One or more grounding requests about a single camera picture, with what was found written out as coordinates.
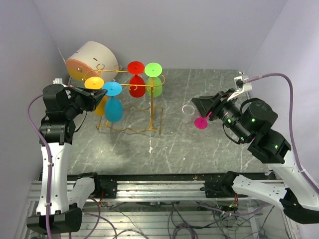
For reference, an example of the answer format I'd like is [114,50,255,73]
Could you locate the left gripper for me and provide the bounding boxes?
[65,84,107,119]

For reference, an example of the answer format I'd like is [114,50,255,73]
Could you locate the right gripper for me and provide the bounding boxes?
[192,88,251,142]

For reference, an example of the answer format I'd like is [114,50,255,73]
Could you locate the yellow plastic wine glass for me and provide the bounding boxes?
[84,76,107,116]

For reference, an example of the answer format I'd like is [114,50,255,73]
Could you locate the clear wine glass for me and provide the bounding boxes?
[181,105,195,123]

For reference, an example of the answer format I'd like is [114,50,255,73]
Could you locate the pink plastic wine glass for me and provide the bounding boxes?
[194,112,212,129]

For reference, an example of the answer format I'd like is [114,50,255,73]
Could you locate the blue plastic wine glass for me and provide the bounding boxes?
[102,81,124,122]

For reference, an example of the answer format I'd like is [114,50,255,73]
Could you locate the red plastic wine glass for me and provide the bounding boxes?
[127,61,146,98]

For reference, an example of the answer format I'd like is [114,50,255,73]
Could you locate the green plastic wine glass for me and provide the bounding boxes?
[145,62,162,98]

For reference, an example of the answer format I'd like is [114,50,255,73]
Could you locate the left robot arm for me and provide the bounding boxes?
[26,84,107,239]

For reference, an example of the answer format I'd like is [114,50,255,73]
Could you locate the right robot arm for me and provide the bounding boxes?
[191,89,319,225]

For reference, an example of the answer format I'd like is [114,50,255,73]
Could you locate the white cylindrical container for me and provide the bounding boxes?
[66,41,119,82]

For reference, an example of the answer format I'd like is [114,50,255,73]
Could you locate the gold wire wine glass rack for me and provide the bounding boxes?
[96,67,166,134]

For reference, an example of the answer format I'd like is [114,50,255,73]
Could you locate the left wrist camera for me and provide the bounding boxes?
[53,78,67,87]

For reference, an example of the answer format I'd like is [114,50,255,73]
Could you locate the aluminium mounting rail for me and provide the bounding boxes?
[31,178,289,202]

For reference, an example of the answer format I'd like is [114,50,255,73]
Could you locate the loose cables under table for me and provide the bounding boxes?
[84,196,277,239]

